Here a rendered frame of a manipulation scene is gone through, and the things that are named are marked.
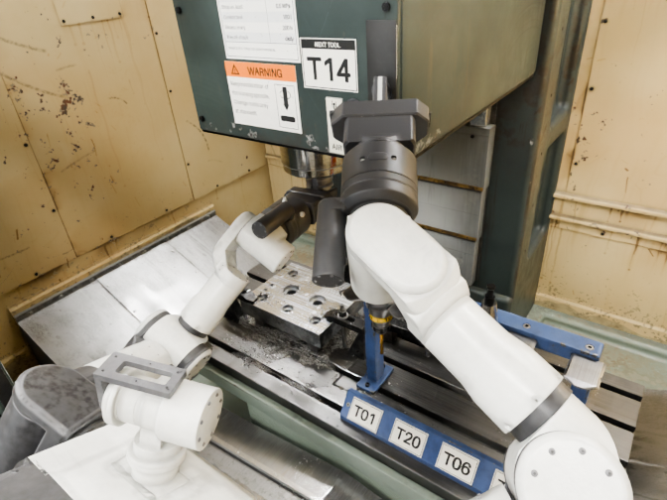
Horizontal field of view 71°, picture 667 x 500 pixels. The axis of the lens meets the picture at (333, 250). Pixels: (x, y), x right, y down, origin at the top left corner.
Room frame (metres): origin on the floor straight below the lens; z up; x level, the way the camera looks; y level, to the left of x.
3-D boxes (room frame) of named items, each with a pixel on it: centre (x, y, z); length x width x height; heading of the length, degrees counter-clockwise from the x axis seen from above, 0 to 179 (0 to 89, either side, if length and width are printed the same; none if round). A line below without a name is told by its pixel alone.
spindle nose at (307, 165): (1.00, 0.02, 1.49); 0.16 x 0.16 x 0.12
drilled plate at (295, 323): (1.11, 0.10, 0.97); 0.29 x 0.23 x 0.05; 52
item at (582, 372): (0.54, -0.39, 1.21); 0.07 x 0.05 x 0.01; 142
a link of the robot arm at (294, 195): (0.92, 0.07, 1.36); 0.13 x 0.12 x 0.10; 60
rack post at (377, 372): (0.85, -0.08, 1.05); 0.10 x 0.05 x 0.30; 142
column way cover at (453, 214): (1.35, -0.26, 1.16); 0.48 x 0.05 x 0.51; 52
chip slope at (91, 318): (1.41, 0.54, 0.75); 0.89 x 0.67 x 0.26; 142
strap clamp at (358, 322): (0.97, -0.02, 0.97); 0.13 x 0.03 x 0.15; 52
